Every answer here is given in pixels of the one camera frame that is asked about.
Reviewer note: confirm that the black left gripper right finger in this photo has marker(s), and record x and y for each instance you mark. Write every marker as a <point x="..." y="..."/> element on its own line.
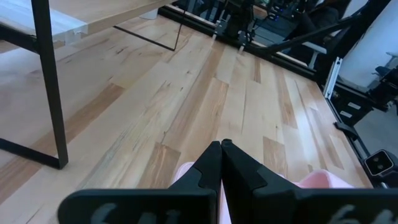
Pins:
<point x="280" y="205"/>

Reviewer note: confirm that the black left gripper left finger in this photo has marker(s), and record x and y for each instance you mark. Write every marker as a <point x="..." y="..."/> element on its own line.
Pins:
<point x="174" y="205"/>

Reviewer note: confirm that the pink slide sandal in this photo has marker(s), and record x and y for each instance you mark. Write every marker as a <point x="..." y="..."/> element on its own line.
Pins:
<point x="320" y="180"/>

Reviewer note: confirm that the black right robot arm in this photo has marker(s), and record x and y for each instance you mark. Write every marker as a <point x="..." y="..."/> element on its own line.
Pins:
<point x="236" y="18"/>

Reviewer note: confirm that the table-level camera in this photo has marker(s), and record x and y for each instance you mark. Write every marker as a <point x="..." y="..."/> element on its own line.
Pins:
<point x="377" y="163"/>

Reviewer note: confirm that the wooden shelf black metal frame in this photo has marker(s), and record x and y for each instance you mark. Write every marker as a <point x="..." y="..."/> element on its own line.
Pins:
<point x="46" y="93"/>

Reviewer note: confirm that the black metal rig frame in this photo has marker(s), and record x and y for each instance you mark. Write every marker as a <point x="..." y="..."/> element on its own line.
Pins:
<point x="351" y="37"/>

